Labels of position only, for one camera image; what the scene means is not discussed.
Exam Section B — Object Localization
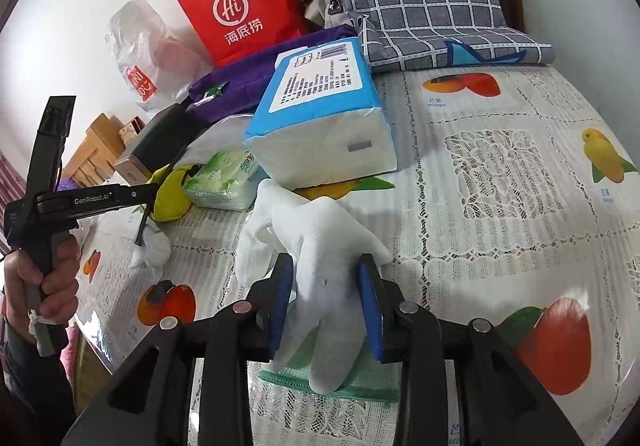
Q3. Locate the white Miniso plastic bag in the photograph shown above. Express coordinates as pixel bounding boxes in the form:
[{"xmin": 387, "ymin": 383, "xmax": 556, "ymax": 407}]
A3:
[{"xmin": 105, "ymin": 0, "xmax": 212, "ymax": 117}]

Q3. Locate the dark green wooden box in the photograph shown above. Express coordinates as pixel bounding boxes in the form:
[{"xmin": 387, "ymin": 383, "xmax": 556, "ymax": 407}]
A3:
[{"xmin": 115, "ymin": 104, "xmax": 203, "ymax": 186}]

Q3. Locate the purple fabric storage basket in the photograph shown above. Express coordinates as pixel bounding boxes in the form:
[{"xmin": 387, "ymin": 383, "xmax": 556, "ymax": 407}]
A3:
[{"xmin": 189, "ymin": 24, "xmax": 356, "ymax": 126}]

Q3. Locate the patterned notebook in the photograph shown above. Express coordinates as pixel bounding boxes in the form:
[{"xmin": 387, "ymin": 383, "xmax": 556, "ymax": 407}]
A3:
[{"xmin": 118, "ymin": 117, "xmax": 145, "ymax": 147}]

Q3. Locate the green wet wipes pack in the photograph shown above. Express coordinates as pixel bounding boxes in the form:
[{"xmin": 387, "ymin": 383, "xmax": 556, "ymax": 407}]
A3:
[{"xmin": 182, "ymin": 147, "xmax": 268, "ymax": 211}]

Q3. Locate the grey plaid cushion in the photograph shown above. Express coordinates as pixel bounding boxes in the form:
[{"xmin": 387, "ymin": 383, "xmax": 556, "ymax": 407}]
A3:
[{"xmin": 341, "ymin": 0, "xmax": 554, "ymax": 73}]

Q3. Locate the purple plush toy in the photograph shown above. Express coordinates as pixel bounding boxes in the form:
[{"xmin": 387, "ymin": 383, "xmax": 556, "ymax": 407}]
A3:
[{"xmin": 56, "ymin": 178, "xmax": 79, "ymax": 191}]

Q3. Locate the person left hand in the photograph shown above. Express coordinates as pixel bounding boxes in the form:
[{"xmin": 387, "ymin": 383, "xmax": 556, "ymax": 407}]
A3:
[{"xmin": 4, "ymin": 235, "xmax": 79, "ymax": 344}]

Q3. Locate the blue tissue pack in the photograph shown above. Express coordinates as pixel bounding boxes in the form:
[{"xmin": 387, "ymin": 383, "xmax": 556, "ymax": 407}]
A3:
[{"xmin": 244, "ymin": 37, "xmax": 398, "ymax": 189}]

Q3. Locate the red paper shopping bag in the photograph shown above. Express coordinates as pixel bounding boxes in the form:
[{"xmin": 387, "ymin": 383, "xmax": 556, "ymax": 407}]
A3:
[{"xmin": 177, "ymin": 0, "xmax": 316, "ymax": 66}]

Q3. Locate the white tissue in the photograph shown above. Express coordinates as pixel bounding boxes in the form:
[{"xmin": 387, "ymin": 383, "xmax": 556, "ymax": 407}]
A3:
[{"xmin": 129, "ymin": 226, "xmax": 171, "ymax": 271}]

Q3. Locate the mint green cloth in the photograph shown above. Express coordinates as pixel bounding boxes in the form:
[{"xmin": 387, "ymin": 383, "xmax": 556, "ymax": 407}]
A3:
[{"xmin": 257, "ymin": 332, "xmax": 402, "ymax": 407}]

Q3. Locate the white cotton glove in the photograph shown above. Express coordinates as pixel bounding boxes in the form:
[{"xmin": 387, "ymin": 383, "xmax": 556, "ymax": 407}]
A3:
[{"xmin": 234, "ymin": 179, "xmax": 392, "ymax": 395}]

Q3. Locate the yellow pouch with black strap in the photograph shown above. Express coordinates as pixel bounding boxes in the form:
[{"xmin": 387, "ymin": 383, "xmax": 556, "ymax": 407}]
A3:
[{"xmin": 134, "ymin": 164, "xmax": 201, "ymax": 245}]

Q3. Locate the green sachet packet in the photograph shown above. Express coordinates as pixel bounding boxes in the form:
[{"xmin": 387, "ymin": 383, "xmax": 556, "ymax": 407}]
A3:
[{"xmin": 193, "ymin": 82, "xmax": 228, "ymax": 106}]

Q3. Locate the fruit print tablecloth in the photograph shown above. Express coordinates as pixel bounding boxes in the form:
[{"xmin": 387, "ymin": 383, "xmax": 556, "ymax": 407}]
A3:
[{"xmin": 74, "ymin": 64, "xmax": 640, "ymax": 446}]

